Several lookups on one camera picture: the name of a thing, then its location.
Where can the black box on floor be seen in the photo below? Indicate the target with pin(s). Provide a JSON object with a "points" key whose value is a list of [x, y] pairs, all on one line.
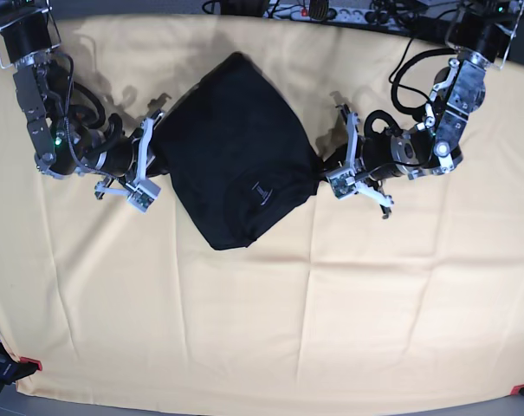
{"points": [[437, 31]]}

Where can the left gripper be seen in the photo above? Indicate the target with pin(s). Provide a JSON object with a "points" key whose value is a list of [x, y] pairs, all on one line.
{"points": [[378, 154]]}

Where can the yellow table cloth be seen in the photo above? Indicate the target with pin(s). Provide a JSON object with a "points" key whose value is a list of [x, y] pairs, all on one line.
{"points": [[334, 311]]}

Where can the white power strip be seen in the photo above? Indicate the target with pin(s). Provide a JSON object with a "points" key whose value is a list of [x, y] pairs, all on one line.
{"points": [[299, 12]]}

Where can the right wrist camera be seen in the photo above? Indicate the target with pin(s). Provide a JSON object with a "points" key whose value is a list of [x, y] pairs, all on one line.
{"points": [[142, 194]]}

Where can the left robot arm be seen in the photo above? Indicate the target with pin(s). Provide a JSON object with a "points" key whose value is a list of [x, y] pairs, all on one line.
{"points": [[478, 38]]}

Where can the dark navy T-shirt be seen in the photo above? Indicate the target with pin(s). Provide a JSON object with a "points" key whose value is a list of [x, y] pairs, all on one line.
{"points": [[237, 155]]}

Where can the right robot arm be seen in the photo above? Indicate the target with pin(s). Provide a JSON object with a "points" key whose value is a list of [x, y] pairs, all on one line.
{"points": [[67, 124]]}

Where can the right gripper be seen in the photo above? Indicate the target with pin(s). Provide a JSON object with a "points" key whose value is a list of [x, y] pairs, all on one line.
{"points": [[126, 156]]}

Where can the left red-black table clamp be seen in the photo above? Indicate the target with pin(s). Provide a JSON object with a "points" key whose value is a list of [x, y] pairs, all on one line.
{"points": [[12, 371]]}

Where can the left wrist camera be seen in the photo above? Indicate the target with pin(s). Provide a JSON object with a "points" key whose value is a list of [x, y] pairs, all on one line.
{"points": [[342, 182]]}

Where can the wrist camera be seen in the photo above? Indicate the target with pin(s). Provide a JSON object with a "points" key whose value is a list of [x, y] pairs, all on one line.
{"points": [[142, 194], [342, 182]]}

